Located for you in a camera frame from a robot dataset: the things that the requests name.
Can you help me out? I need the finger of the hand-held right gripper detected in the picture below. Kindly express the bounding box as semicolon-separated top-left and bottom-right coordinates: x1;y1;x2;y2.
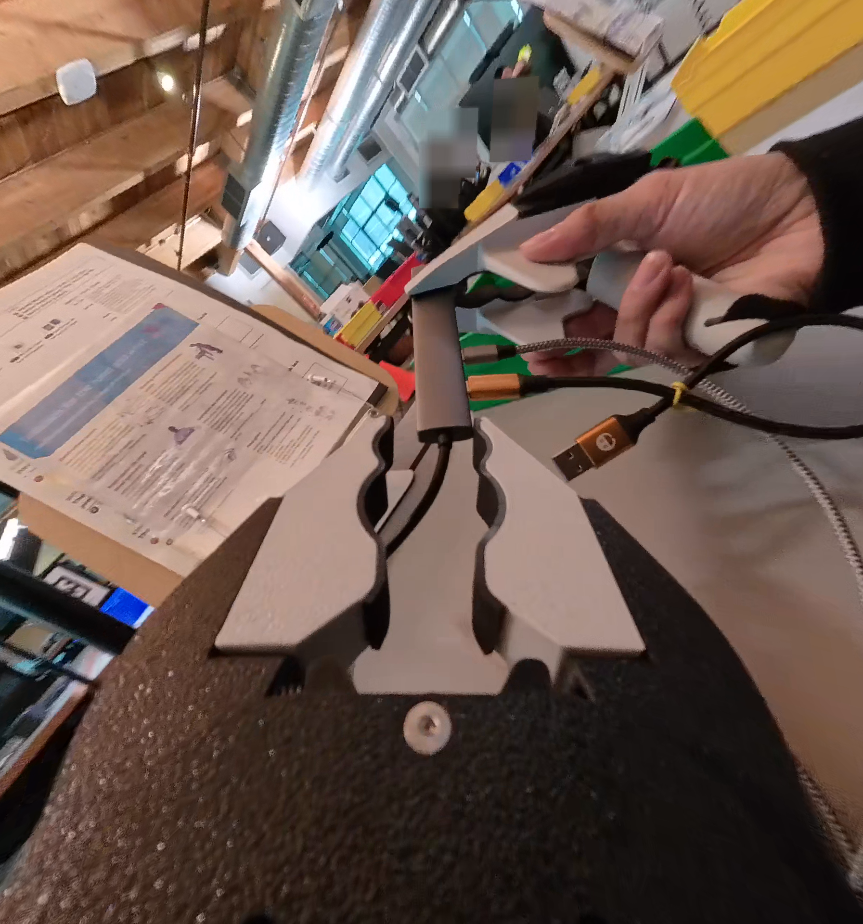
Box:
475;292;598;342
404;201;556;299

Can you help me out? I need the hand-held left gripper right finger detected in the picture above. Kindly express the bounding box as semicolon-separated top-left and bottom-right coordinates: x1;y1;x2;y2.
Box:
471;417;647;687

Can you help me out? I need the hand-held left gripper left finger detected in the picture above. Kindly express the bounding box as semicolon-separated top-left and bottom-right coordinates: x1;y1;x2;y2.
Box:
213;415;396;658

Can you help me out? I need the grey braided cable gold plug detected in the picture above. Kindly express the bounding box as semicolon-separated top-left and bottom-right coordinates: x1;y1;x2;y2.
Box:
462;338;863;899

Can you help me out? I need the black cable with orange plugs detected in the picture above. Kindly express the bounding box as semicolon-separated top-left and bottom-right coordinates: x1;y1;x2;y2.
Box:
466;312;863;483

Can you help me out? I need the grey USB hub with cable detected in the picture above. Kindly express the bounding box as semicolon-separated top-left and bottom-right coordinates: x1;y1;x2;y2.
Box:
374;295;474;557

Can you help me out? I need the green storage bin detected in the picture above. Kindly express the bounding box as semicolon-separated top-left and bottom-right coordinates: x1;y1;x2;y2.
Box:
459;117;732;378

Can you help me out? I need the grey desk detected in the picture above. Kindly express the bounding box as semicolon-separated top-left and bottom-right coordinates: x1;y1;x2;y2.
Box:
395;296;863;924

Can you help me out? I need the person's right hand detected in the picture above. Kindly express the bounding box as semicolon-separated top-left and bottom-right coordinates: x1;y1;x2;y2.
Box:
520;152;827;378

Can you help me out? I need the red storage bin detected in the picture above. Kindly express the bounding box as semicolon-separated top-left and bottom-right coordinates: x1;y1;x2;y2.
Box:
368;254;426;308

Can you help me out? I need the small yellow storage bin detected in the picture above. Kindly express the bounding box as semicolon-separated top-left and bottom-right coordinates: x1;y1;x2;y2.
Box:
336;302;383;349

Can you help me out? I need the printed instruction sheet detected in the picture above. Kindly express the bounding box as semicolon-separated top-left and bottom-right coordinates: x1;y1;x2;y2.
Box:
0;242;382;560

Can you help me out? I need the large yellow storage bin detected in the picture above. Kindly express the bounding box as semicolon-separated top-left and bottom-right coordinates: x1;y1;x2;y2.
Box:
673;0;863;138

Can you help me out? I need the white ceiling access point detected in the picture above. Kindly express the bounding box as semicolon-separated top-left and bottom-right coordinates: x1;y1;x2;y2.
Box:
56;59;99;105

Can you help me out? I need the silver ventilation duct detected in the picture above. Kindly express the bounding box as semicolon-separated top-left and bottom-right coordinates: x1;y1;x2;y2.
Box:
222;0;346;250
303;0;468;181

